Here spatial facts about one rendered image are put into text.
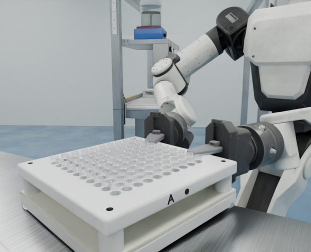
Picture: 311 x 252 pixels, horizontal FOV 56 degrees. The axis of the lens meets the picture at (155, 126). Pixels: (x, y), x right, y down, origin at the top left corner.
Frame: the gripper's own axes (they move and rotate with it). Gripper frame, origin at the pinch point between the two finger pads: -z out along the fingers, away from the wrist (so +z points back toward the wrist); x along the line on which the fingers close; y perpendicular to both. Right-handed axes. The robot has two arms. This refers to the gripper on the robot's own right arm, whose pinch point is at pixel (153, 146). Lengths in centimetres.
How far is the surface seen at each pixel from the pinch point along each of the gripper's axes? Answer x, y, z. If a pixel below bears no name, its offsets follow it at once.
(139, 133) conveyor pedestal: 34, 51, 154
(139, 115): 19, 47, 145
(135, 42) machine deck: -32, 48, 141
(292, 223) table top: 6.7, -23.8, -12.5
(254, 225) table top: 6.7, -18.4, -14.4
